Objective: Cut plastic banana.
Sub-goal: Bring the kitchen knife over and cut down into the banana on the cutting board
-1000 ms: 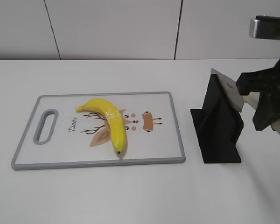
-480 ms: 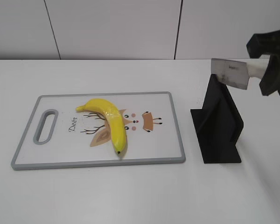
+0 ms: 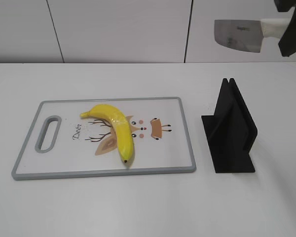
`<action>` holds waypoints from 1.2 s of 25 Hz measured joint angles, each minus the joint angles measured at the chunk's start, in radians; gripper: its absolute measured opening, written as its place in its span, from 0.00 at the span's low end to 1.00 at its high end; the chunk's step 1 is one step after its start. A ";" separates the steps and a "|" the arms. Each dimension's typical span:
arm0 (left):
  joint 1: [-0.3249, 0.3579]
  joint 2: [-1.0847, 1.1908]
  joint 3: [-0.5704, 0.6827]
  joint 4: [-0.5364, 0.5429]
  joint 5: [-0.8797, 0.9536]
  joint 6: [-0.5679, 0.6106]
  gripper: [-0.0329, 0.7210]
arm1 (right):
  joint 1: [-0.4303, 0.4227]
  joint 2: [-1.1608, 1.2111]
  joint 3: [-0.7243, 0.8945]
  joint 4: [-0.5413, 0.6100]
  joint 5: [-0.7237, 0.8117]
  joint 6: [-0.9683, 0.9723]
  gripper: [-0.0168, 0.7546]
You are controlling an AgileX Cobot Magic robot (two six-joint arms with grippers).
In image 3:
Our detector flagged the black knife stand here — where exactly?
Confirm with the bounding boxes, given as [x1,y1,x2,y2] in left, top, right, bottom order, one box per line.
[201,78,258,173]

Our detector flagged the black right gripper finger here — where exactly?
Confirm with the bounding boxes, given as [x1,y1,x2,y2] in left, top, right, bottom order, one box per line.
[278,7,296,57]

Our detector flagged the white grey-rimmed cutting board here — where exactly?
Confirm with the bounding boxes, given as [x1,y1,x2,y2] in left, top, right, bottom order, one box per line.
[11,97,196,180]

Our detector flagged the cleaver with white handle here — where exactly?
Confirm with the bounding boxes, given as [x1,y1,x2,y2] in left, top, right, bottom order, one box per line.
[214,18,290,53]

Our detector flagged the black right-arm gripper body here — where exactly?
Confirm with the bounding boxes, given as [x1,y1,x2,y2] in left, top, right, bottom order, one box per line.
[274,0,296,12]

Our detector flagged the yellow plastic banana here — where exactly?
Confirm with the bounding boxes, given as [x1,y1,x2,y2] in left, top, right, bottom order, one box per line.
[80,104,134,163]

